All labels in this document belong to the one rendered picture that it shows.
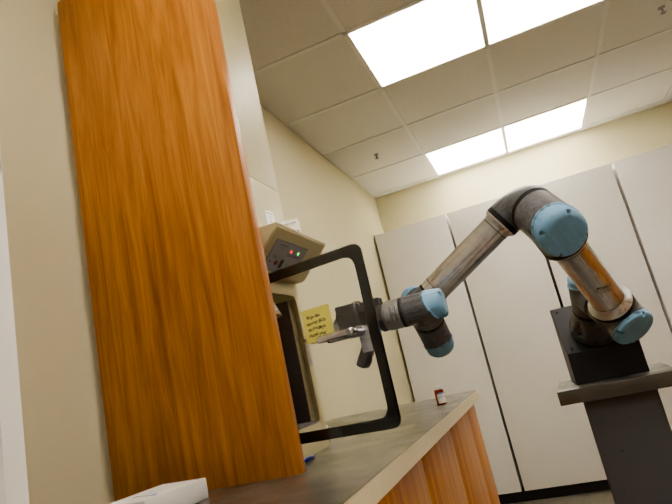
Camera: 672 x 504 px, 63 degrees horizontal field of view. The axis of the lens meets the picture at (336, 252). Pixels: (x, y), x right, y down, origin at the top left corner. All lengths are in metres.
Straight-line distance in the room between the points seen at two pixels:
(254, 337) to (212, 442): 0.25
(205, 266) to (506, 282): 3.24
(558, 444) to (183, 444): 3.34
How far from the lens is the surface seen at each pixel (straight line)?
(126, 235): 1.48
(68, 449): 1.45
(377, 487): 1.01
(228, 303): 1.28
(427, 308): 1.32
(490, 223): 1.46
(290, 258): 1.47
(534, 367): 4.28
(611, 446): 1.83
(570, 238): 1.35
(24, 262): 1.47
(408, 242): 4.45
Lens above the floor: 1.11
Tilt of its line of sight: 13 degrees up
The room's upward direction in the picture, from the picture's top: 13 degrees counter-clockwise
